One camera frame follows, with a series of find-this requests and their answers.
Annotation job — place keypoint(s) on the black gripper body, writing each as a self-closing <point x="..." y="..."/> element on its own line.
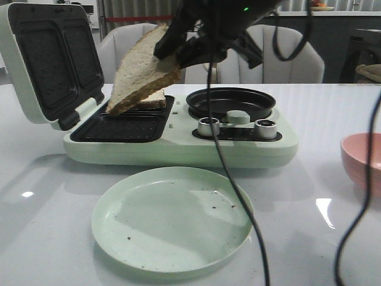
<point x="230" y="20"/>

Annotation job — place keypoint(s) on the fruit bowl on counter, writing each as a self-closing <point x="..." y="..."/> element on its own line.
<point x="318" y="5"/>

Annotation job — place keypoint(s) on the pink bowl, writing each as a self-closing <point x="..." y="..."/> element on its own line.
<point x="354" y="155"/>

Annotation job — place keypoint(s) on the right grey upholstered chair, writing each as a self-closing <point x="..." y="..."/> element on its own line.
<point x="307" y="67"/>

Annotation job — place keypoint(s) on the left grey upholstered chair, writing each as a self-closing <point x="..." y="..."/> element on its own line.
<point x="116" y="44"/>

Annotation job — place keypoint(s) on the left silver control knob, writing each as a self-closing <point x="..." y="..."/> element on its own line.
<point x="208" y="126"/>

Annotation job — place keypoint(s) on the right silver control knob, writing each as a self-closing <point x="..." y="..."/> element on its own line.
<point x="265" y="129"/>

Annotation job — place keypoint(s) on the silver control knob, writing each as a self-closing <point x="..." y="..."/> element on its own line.
<point x="265" y="129"/>
<point x="208" y="126"/>

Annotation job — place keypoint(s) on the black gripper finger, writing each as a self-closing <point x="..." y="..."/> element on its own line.
<point x="184" y="19"/>
<point x="204" y="49"/>

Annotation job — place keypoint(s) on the black round frying pan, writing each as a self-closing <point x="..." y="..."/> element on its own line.
<point x="220" y="100"/>

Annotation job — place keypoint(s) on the white bread slice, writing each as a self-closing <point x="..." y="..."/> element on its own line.
<point x="141" y="73"/>
<point x="154" y="101"/>

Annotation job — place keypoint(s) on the mint green sandwich maker lid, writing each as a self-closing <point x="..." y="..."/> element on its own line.
<point x="51" y="58"/>

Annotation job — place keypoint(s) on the beige cushion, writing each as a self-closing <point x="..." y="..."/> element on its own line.
<point x="369" y="73"/>

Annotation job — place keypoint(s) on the dark grey counter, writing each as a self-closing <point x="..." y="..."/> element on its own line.
<point x="345" y="40"/>

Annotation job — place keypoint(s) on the mint green round plate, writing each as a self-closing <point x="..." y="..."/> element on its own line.
<point x="171" y="221"/>

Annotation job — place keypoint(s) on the mint green breakfast maker base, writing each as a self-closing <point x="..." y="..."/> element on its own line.
<point x="168" y="137"/>

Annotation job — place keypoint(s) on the grey upholstered chair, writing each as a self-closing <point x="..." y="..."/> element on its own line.
<point x="116" y="44"/>
<point x="307" y="67"/>

